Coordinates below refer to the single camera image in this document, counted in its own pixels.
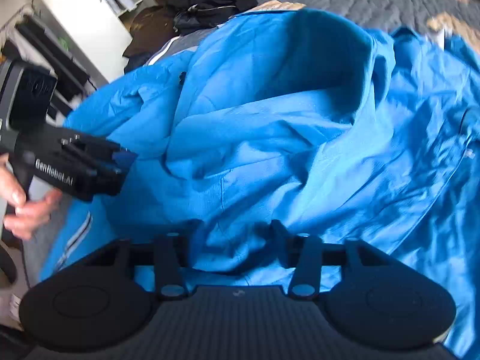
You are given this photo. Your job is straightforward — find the blue zip-up jacket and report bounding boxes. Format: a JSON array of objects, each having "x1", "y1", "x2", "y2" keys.
[{"x1": 38, "y1": 9, "x2": 479, "y2": 359}]

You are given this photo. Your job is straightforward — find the person's left hand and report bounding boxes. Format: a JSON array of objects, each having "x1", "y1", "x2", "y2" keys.
[{"x1": 1, "y1": 154, "x2": 63, "y2": 241}]

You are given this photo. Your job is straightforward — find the brown garment pile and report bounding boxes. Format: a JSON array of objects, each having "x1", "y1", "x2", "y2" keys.
[{"x1": 123, "y1": 6, "x2": 177, "y2": 74}]

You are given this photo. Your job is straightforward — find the white cabinet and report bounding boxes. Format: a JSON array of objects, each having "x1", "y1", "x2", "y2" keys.
[{"x1": 40, "y1": 0, "x2": 131, "y2": 85}]

